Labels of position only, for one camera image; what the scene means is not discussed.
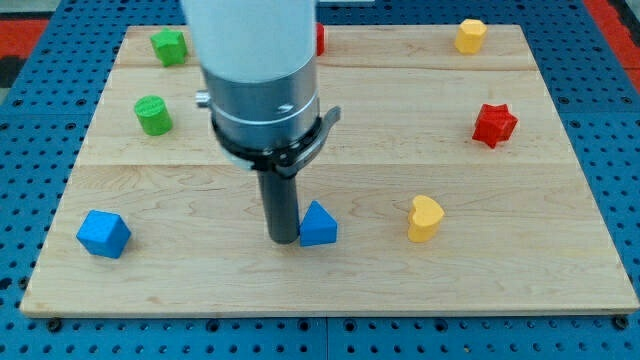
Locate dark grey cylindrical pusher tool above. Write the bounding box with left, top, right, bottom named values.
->
left=258, top=172, right=300, bottom=245

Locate blue triangle block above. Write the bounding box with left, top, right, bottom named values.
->
left=300, top=200, right=338, bottom=247

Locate yellow heart block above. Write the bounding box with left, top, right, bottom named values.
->
left=407, top=195, right=445, bottom=243

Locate red block behind arm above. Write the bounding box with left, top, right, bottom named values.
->
left=316, top=22, right=326, bottom=56

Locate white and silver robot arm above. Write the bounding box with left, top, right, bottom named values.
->
left=181, top=0, right=341, bottom=244

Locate light wooden board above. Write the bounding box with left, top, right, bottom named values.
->
left=20, top=25, right=639, bottom=318

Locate green cylinder block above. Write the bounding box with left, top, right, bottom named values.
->
left=134, top=95, right=173, bottom=136

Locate blue cube block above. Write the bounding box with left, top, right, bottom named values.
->
left=76, top=210, right=131, bottom=259

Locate green star block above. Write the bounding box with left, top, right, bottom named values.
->
left=150, top=28, right=188, bottom=67

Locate red star block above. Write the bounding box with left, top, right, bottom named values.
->
left=472, top=104, right=518, bottom=149

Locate yellow hexagon block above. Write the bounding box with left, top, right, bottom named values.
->
left=454, top=19, right=488, bottom=55

